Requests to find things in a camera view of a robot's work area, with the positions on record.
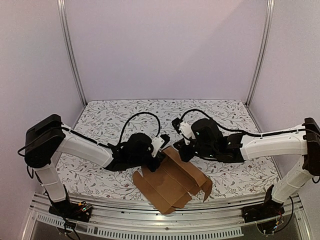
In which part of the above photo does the brown cardboard box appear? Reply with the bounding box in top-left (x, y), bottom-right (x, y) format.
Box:
top-left (132, 146), bottom-right (213, 215)

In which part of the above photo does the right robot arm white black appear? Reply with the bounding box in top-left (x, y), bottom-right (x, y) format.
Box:
top-left (171, 117), bottom-right (320, 218)

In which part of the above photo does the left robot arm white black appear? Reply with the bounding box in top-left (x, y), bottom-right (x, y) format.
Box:
top-left (17, 114), bottom-right (169, 217)

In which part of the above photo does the floral patterned table mat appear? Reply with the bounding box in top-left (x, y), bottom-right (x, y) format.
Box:
top-left (56, 99), bottom-right (280, 201)

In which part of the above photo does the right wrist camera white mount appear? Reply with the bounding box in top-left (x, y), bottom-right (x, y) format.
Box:
top-left (171, 117), bottom-right (196, 141)

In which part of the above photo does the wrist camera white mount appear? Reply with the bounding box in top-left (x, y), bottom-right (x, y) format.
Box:
top-left (151, 134), bottom-right (170, 158)
top-left (171, 117), bottom-right (196, 141)

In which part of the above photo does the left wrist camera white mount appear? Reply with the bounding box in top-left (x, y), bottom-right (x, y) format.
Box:
top-left (151, 134), bottom-right (170, 158)

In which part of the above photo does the black right camera cable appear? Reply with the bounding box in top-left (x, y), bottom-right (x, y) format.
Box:
top-left (179, 108), bottom-right (306, 138)

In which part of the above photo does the black camera cable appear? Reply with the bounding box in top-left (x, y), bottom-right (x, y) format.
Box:
top-left (116, 111), bottom-right (161, 148)
top-left (179, 108), bottom-right (306, 138)

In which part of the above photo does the black left camera cable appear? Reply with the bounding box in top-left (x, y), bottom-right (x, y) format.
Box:
top-left (116, 111), bottom-right (161, 148)

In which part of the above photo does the curved aluminium rail base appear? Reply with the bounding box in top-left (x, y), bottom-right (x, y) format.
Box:
top-left (21, 193), bottom-right (314, 240)

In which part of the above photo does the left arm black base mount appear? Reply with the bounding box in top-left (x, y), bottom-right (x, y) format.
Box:
top-left (47, 185), bottom-right (93, 223)

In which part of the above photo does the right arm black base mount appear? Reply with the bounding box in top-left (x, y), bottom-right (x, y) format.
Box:
top-left (241, 185), bottom-right (285, 235)

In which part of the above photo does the right aluminium corner post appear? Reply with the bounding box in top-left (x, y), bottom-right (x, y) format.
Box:
top-left (245, 0), bottom-right (275, 108)

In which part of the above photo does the aluminium corner post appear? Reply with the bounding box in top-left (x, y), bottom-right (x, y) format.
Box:
top-left (245, 0), bottom-right (275, 108)
top-left (57, 0), bottom-right (88, 107)

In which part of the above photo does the left aluminium corner post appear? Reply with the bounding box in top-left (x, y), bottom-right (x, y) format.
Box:
top-left (57, 0), bottom-right (88, 107)

